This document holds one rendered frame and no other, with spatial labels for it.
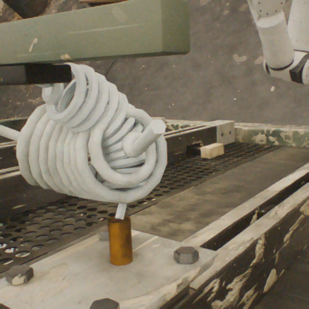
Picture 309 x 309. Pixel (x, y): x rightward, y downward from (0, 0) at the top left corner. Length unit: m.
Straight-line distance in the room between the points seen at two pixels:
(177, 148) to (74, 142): 0.85
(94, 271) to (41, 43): 0.15
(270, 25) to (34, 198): 0.65
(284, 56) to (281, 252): 0.67
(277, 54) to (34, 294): 0.90
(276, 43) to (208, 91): 1.81
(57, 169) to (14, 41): 0.10
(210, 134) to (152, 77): 1.99
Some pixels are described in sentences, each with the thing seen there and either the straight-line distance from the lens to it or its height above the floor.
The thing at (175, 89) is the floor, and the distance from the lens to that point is 2.99.
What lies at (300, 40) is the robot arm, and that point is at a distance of 1.14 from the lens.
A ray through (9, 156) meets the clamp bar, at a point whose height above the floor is 1.43.
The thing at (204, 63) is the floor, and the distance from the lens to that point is 3.02.
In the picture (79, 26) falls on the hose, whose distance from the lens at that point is 0.18.
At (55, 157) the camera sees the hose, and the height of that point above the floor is 1.83.
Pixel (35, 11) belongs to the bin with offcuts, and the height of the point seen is 0.05.
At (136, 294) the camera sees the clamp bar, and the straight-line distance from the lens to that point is 0.25.
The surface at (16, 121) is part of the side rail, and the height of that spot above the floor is 1.00.
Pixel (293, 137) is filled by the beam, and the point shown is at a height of 0.90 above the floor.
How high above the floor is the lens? 1.99
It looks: 47 degrees down
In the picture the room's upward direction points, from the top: 46 degrees counter-clockwise
